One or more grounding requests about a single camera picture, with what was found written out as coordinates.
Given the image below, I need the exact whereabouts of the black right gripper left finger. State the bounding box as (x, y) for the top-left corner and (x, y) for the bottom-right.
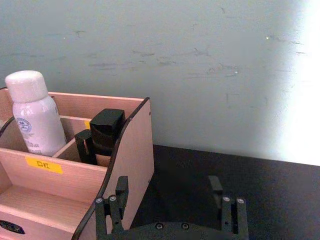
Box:
(94, 175), (129, 237)

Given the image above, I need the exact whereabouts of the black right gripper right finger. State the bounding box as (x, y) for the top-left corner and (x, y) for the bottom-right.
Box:
(208, 175), (250, 237)

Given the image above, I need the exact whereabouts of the light wooden organizer box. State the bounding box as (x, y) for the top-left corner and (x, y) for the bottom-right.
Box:
(0, 87), (155, 240)

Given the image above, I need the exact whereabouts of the small black slotted container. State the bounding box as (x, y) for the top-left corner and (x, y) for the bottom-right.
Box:
(74, 129), (98, 166)

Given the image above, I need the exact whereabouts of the black square-capped bottle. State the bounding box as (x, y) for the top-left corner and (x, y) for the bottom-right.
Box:
(89, 108), (126, 156)

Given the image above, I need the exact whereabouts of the yellow paper label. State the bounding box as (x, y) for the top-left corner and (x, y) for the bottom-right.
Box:
(25, 156), (63, 175)

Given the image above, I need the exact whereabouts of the white spray bottle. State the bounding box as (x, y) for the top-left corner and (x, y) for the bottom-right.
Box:
(4, 70), (67, 157)

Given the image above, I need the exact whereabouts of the pale wall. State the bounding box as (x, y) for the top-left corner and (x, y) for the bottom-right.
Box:
(0, 0), (320, 167)

